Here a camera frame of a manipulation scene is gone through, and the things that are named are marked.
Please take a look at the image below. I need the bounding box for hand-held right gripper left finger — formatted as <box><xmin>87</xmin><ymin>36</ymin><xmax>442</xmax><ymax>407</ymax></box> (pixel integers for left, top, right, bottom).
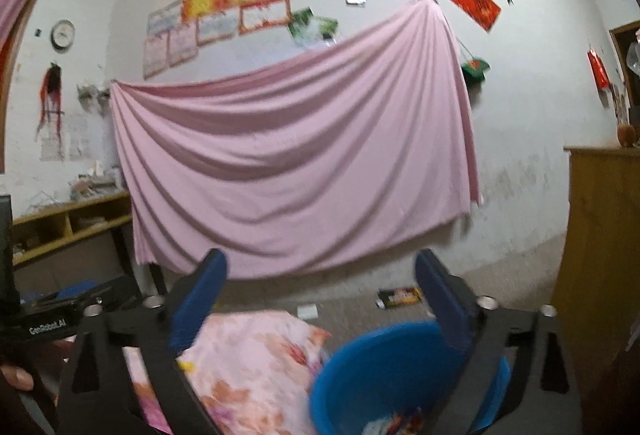
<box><xmin>57</xmin><ymin>248</ymin><xmax>228</xmax><ymax>435</ymax></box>

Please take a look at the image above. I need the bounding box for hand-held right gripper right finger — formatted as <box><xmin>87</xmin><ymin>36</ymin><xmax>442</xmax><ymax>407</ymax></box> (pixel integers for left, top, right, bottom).
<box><xmin>415</xmin><ymin>249</ymin><xmax>583</xmax><ymax>435</ymax></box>

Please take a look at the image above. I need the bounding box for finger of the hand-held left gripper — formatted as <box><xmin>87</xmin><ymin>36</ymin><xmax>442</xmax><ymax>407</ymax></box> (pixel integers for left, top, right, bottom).
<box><xmin>75</xmin><ymin>276</ymin><xmax>146</xmax><ymax>312</ymax></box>

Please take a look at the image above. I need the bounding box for blue plastic bucket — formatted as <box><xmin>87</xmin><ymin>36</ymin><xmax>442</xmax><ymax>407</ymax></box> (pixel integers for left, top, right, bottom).
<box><xmin>309</xmin><ymin>321</ymin><xmax>511</xmax><ymax>435</ymax></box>

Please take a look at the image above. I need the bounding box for red and gold wrapper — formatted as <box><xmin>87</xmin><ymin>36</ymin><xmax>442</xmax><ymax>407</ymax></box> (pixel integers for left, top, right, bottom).
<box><xmin>390</xmin><ymin>409</ymin><xmax>426</xmax><ymax>435</ymax></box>

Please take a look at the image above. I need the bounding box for person's left hand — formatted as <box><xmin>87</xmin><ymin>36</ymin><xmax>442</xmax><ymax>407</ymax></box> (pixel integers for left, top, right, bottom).
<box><xmin>0</xmin><ymin>337</ymin><xmax>76</xmax><ymax>396</ymax></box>

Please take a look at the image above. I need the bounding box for blue cardboard box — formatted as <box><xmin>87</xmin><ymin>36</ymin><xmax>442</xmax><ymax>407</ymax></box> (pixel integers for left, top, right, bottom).
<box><xmin>57</xmin><ymin>281</ymin><xmax>98</xmax><ymax>298</ymax></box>

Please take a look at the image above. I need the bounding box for black and orange packet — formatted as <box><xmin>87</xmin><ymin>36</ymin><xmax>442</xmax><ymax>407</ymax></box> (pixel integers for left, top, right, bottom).
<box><xmin>376</xmin><ymin>286</ymin><xmax>423</xmax><ymax>310</ymax></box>

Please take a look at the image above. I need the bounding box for pink floral blanket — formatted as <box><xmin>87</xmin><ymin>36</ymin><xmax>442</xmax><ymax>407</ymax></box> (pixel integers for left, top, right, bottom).
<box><xmin>122</xmin><ymin>310</ymin><xmax>331</xmax><ymax>435</ymax></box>

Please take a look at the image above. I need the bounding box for wooden shelf desk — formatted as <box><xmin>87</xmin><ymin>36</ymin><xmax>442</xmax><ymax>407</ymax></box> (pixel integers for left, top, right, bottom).
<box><xmin>10</xmin><ymin>192</ymin><xmax>168</xmax><ymax>296</ymax></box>

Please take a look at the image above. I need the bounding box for pile of books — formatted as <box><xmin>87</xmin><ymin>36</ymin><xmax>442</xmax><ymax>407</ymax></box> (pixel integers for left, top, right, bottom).
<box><xmin>70</xmin><ymin>160</ymin><xmax>126</xmax><ymax>200</ymax></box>

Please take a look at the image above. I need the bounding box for wooden cabinet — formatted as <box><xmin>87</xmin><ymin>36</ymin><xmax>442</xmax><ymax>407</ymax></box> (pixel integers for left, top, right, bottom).
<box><xmin>550</xmin><ymin>146</ymin><xmax>640</xmax><ymax>416</ymax></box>

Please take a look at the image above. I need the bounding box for pink hanging sheet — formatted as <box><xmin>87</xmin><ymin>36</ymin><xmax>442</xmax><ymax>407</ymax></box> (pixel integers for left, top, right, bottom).
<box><xmin>111</xmin><ymin>0</ymin><xmax>485</xmax><ymax>281</ymax></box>

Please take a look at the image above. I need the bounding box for red hanging scarf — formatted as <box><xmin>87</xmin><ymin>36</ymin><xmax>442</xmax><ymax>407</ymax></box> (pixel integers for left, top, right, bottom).
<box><xmin>35</xmin><ymin>62</ymin><xmax>66</xmax><ymax>140</ymax></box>

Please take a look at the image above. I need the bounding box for green hanging cap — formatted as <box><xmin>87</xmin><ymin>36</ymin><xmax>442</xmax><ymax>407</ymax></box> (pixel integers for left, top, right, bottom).
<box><xmin>460</xmin><ymin>57</ymin><xmax>491</xmax><ymax>83</ymax></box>

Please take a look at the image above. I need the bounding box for red hanging cloth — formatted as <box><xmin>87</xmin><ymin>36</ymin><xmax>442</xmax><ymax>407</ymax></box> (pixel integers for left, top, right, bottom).
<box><xmin>0</xmin><ymin>35</ymin><xmax>13</xmax><ymax>80</ymax></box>

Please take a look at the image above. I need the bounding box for red hanging packet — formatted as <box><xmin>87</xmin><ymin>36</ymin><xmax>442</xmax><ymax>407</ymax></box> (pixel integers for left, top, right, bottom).
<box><xmin>587</xmin><ymin>47</ymin><xmax>611</xmax><ymax>90</ymax></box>

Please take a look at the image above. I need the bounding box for green flower photo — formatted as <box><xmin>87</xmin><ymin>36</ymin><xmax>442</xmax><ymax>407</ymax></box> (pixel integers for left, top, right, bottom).
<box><xmin>310</xmin><ymin>16</ymin><xmax>341</xmax><ymax>46</ymax></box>
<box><xmin>287</xmin><ymin>7</ymin><xmax>316</xmax><ymax>46</ymax></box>

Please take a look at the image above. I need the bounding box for red paper poster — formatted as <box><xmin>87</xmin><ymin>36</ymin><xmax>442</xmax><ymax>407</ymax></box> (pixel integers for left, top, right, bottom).
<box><xmin>447</xmin><ymin>0</ymin><xmax>502</xmax><ymax>33</ymax></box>

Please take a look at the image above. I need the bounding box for blue wire hanger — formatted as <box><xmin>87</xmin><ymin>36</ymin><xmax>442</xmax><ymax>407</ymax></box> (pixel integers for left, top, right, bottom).
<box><xmin>25</xmin><ymin>192</ymin><xmax>66</xmax><ymax>216</ymax></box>

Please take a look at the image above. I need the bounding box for printed wall paper sheet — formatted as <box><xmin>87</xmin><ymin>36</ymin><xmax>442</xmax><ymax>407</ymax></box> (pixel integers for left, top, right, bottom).
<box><xmin>40</xmin><ymin>112</ymin><xmax>66</xmax><ymax>162</ymax></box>
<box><xmin>67</xmin><ymin>115</ymin><xmax>88</xmax><ymax>160</ymax></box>

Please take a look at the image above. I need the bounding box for metal wall rack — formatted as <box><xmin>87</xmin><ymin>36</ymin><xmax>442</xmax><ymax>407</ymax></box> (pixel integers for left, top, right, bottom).
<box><xmin>76</xmin><ymin>82</ymin><xmax>112</xmax><ymax>108</ymax></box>

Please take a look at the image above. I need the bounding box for wooden window frame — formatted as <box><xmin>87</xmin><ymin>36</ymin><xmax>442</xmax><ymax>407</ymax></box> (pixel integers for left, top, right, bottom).
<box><xmin>0</xmin><ymin>0</ymin><xmax>51</xmax><ymax>176</ymax></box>

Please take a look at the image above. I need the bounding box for round wall clock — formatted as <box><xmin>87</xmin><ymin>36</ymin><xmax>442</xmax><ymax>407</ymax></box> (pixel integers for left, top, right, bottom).
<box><xmin>51</xmin><ymin>20</ymin><xmax>76</xmax><ymax>50</ymax></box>

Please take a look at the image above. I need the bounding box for group of wall certificates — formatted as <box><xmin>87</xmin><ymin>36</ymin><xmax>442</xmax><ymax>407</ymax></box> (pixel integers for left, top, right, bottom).
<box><xmin>142</xmin><ymin>0</ymin><xmax>323</xmax><ymax>80</ymax></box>

